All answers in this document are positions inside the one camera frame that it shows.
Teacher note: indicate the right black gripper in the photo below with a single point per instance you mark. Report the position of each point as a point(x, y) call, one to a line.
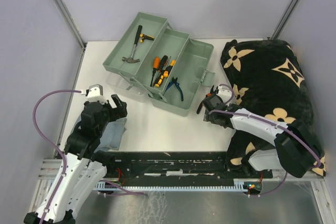
point(207, 117)

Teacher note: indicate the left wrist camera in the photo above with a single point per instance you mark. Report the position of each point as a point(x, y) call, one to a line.
point(95, 93)

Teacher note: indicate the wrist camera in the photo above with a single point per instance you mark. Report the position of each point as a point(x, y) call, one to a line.
point(224, 92)
point(95, 93)

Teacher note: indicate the small yellow black screwdriver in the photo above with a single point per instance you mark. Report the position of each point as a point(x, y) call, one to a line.
point(161, 76)

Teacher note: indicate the black handled claw hammer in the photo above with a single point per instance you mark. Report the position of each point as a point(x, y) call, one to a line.
point(131, 59)

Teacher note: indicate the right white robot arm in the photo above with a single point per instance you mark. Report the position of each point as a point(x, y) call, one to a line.
point(294, 148)

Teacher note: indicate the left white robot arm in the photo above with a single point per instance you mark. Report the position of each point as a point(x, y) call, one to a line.
point(82, 164)

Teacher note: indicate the left aluminium frame post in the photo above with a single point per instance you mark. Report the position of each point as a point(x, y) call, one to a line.
point(61, 6)

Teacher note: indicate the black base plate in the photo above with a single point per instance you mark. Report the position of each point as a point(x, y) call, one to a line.
point(173, 168)

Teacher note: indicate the orange black nut driver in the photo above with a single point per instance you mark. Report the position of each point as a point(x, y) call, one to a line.
point(163, 62)

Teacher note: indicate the aluminium frame post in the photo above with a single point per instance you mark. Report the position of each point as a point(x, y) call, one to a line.
point(289, 10)
point(61, 6)

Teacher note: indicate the green plastic tool box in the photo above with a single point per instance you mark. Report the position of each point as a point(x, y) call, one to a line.
point(177, 92)

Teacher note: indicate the orange handled screwdriver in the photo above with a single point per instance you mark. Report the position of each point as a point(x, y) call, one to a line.
point(156, 64)

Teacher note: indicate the right aluminium frame post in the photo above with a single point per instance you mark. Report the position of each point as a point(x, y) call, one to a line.
point(289, 10)

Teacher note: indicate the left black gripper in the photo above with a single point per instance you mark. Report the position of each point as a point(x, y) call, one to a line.
point(119, 111)

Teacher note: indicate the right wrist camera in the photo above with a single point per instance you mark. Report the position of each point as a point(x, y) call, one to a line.
point(224, 92)

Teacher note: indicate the black floral blanket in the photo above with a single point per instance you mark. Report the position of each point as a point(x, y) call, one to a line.
point(267, 80)

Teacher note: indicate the folded blue denim cloth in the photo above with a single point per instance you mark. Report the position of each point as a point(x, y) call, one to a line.
point(111, 138)

